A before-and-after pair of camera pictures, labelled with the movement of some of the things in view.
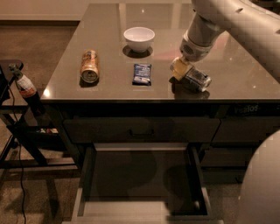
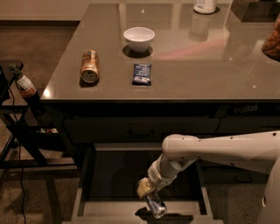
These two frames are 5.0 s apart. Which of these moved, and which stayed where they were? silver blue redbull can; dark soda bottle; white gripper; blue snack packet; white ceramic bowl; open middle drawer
Moved: silver blue redbull can; white gripper
Stayed: open middle drawer; blue snack packet; dark soda bottle; white ceramic bowl
